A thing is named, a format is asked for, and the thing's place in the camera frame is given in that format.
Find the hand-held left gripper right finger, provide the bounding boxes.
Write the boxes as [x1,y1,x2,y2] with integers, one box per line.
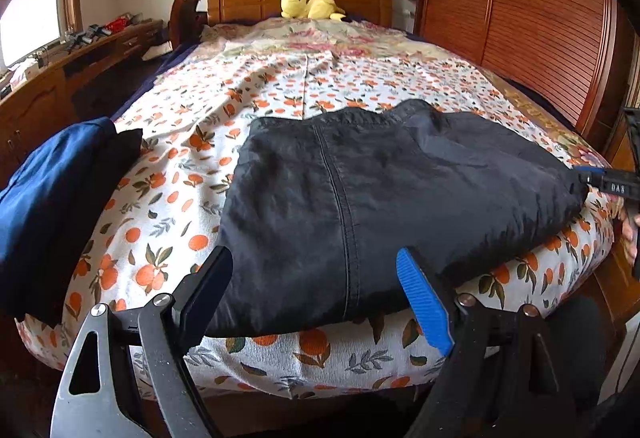
[395,246,577,438]

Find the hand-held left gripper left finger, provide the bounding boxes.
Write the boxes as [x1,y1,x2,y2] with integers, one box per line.
[50,245,236,438]

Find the black jacket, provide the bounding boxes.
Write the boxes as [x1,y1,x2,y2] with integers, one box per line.
[204,98,592,340]

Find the person's right hand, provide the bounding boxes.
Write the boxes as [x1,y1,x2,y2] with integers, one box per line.
[621,210,640,265]

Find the orange fruit print bed sheet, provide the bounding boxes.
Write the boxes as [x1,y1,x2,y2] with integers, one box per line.
[15,45,617,401]

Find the black folded cloth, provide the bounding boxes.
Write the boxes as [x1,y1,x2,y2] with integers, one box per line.
[14,128,144,326]

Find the wooden slatted wardrobe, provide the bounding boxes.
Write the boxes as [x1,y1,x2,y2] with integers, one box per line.
[414,0,633,159]

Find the dark blue folded cloth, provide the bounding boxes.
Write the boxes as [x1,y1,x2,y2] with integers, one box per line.
[0,117,119,315]

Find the white paper sheet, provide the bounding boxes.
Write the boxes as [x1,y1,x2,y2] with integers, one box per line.
[142,42,174,62]

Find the wooden desk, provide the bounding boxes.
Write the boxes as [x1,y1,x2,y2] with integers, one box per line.
[0,19,167,191]

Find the wooden chair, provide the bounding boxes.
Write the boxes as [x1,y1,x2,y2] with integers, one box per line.
[168,0,209,49]

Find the pink floral blanket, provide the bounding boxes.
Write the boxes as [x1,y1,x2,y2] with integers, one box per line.
[200,16,426,63]

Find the yellow plush toy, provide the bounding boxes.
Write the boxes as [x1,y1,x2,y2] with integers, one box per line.
[279,0,347,22]

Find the window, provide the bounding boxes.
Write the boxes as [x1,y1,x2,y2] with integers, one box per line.
[0,0,68,71]

